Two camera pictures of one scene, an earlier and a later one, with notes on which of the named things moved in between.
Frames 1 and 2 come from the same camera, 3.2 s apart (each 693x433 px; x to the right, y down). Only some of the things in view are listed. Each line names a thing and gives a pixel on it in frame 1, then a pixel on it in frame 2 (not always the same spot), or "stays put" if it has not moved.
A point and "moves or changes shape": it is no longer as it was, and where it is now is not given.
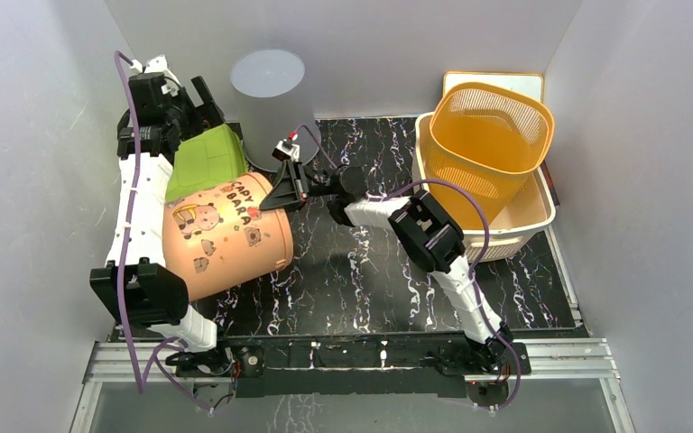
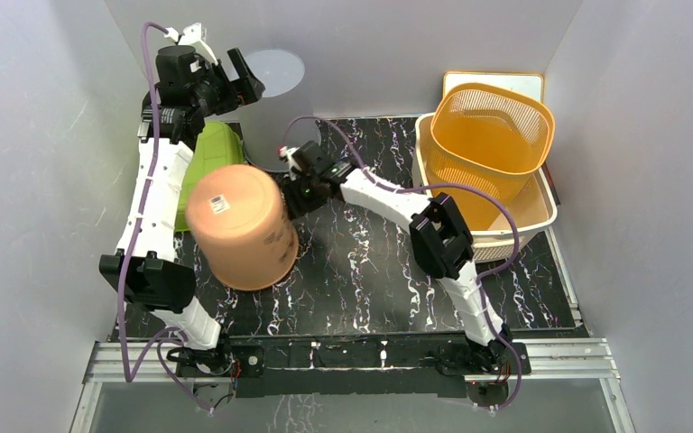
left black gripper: (198, 121) -> (234, 90)
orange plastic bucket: (219, 236) moves or changes shape
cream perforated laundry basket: (529, 212) stays put
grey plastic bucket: (274, 105) stays put
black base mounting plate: (265, 367) stays put
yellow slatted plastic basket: (489, 139) stays put
